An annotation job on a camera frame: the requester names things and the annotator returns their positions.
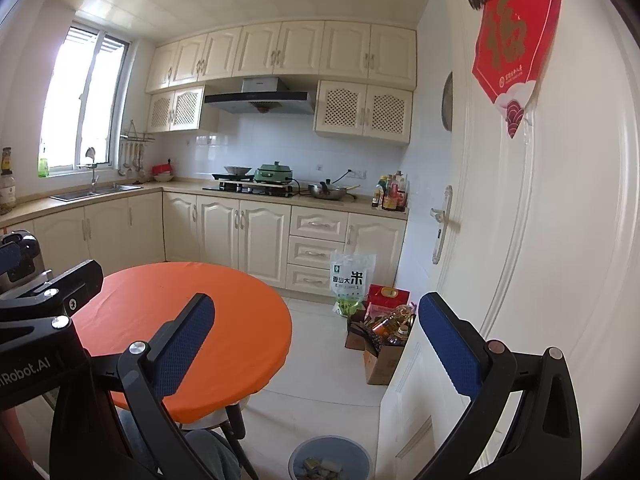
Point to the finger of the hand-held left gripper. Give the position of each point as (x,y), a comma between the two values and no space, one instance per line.
(10,262)
(75,280)

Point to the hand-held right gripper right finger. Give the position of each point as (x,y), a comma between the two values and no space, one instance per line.
(450,345)

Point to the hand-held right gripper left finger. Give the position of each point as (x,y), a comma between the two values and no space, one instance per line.
(185,345)

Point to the blue grey plastic bin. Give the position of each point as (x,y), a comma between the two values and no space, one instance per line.
(350,452)

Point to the orange covered round table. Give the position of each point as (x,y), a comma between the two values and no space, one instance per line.
(225,310)

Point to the yellow cooking oil bottle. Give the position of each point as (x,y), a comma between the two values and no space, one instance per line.
(395,320)

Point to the clear glass jar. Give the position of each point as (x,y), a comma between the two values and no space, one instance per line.
(7,195)

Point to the large cardboard box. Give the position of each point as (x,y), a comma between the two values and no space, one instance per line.
(382,367)

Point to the red gift box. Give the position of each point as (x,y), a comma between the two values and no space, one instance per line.
(387,294)

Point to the steel kitchen sink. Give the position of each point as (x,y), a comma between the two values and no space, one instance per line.
(95,192)

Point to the small cardboard box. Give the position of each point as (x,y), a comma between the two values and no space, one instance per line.
(354,340)

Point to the green dish soap bottle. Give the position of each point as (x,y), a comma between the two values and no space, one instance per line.
(44,166)

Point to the dark bottle yellow label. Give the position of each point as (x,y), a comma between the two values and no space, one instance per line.
(6,160)

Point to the steel kitchen faucet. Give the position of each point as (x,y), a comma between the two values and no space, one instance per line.
(92,175)

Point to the white green rice bag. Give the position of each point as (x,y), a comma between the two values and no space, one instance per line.
(352,277)

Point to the person's legs in jeans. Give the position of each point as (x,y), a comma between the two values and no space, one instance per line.
(215,460)

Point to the hanging utensil rack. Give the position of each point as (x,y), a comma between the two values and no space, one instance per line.
(135,157)

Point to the cream base cabinets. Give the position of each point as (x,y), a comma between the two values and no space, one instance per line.
(260,230)

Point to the red bowl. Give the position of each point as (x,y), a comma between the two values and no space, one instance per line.
(162,169)

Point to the group of condiment bottles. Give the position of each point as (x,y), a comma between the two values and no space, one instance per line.
(392,195)

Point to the black gas stove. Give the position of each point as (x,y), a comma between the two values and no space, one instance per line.
(250,190)

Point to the kitchen window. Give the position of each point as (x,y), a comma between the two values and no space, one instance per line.
(75,100)

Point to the grey frying pan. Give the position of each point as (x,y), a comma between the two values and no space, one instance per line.
(237,170)

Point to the white door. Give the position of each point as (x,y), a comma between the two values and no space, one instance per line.
(575,210)

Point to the green electric pot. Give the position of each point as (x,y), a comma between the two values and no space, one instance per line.
(274,174)

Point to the steel wok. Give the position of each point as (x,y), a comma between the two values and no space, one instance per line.
(327,192)

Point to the cream lattice door cabinet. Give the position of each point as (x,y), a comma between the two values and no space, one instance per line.
(362,110)
(175,109)

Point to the steel range hood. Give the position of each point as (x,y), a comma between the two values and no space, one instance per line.
(260,101)

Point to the red door decoration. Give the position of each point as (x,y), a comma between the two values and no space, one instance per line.
(515,35)

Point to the white wall socket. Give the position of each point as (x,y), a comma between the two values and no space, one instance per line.
(359,174)

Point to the round grey wall disc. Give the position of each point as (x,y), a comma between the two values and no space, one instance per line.
(448,102)

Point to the cream upper wall cabinets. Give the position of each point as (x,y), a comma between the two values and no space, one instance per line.
(300,50)

